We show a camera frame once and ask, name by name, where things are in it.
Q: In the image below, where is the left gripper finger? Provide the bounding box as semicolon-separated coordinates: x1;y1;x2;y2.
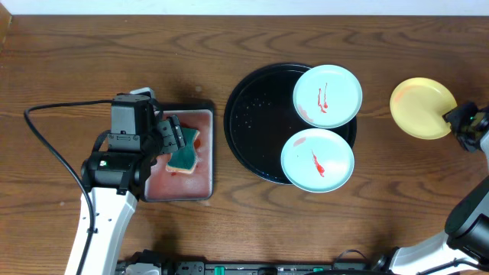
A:
168;115;186;150
157;119;179;154

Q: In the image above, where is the green yellow sponge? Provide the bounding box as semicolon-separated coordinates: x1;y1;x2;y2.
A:
166;128;200;174

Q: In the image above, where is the yellow plate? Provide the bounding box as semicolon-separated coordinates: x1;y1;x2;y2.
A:
390;77;458;140

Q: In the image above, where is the mint plate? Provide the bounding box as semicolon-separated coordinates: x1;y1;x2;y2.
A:
293;65;363;128
280;128;355;193

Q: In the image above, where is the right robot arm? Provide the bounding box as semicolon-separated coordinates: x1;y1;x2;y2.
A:
371;102;488;274

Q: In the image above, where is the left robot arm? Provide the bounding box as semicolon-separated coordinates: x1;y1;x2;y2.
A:
66;89;186;274

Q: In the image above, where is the black rectangular soap tray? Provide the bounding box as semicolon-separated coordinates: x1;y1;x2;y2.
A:
144;101;214;202

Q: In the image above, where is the round black tray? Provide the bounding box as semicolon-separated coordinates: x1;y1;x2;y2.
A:
224;63;357;185

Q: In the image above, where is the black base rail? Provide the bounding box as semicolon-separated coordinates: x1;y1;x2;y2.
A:
114;250;376;275

